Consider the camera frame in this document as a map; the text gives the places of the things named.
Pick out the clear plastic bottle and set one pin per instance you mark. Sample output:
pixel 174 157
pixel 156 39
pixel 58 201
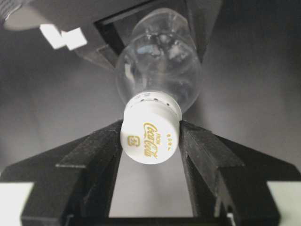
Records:
pixel 161 56

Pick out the white bottle cap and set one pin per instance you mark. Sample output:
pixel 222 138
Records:
pixel 151 127

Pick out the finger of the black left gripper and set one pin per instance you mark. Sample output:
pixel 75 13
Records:
pixel 202 15

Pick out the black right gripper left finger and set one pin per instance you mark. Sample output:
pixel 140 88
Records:
pixel 74 179

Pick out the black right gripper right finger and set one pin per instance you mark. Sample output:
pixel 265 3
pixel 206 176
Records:
pixel 226 177

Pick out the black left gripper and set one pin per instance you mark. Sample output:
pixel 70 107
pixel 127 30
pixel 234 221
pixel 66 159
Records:
pixel 97 30

